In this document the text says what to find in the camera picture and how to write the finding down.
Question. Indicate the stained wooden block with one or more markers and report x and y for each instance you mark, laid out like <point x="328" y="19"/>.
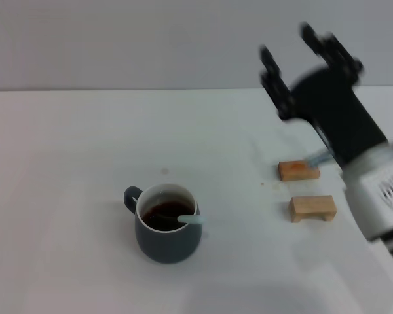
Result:
<point x="294" y="173"/>

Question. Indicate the plain wooden block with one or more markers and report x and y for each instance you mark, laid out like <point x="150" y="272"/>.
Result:
<point x="309" y="204"/>

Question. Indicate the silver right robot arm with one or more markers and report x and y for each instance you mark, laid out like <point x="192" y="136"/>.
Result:
<point x="370" y="186"/>

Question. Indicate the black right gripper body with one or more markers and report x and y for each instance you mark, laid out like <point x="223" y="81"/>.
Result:
<point x="337" y="111"/>

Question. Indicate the dark coffee liquid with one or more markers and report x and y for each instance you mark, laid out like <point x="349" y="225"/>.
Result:
<point x="163" y="211"/>

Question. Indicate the dark grey ceramic cup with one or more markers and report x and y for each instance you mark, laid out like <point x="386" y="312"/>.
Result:
<point x="167" y="243"/>

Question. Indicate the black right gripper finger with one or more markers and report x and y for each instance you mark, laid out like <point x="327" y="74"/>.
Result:
<point x="334" y="52"/>
<point x="276" y="88"/>

